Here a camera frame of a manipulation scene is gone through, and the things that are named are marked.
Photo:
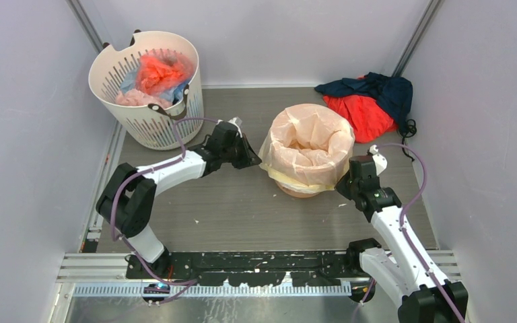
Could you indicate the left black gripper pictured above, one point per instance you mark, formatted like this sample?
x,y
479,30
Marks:
x,y
250,158

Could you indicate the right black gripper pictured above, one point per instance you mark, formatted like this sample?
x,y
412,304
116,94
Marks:
x,y
340,186

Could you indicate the orange plastic trash bin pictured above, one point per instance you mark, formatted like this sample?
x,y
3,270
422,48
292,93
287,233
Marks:
x,y
295,194

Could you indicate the pale yellow trash bag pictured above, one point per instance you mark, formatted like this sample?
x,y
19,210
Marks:
x,y
307,148

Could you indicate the white slotted laundry basket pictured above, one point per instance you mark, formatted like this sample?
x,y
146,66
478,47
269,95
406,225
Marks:
x,y
148,127

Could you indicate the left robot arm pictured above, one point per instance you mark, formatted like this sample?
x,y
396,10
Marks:
x,y
127,200

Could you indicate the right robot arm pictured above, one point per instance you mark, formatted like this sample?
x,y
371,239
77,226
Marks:
x,y
405,254

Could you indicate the red plastic trash bag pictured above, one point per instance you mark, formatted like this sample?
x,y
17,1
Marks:
x,y
161,70

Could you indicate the pink plastic trash bag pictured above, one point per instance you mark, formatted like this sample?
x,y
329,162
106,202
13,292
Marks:
x,y
135,97

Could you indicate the blue plastic trash bag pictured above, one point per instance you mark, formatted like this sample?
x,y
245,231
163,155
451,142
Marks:
x,y
173,95

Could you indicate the red cloth garment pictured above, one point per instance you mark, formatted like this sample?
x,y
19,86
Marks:
x,y
363,113

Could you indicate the navy blue cloth garment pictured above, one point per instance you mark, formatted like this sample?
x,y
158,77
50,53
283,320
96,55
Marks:
x,y
393,94

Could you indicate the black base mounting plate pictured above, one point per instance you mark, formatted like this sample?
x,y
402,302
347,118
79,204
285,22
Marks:
x,y
253,269

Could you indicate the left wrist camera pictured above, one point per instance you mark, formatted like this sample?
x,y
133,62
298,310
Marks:
x,y
237,122

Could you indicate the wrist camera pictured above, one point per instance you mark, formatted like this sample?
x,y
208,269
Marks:
x,y
237,122
379,160

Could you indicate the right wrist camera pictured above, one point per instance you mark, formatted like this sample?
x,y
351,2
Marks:
x,y
379,160

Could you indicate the aluminium rail frame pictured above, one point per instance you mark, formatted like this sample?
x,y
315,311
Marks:
x,y
103,275

